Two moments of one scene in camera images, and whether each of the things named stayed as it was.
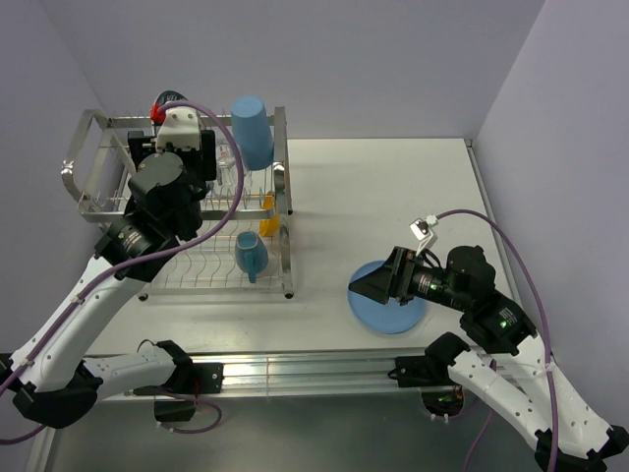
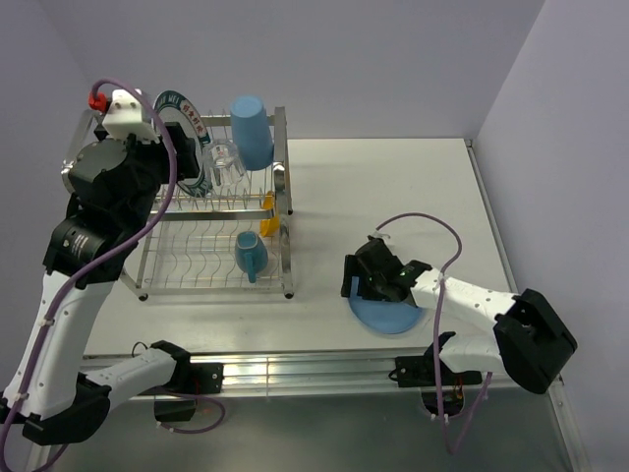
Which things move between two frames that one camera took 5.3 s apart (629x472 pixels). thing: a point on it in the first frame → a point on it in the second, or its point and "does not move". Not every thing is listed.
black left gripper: [201, 159] → [156, 148]
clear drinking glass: [227, 164] does not move
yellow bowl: [269, 227] does not move
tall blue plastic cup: [252, 125] does not move
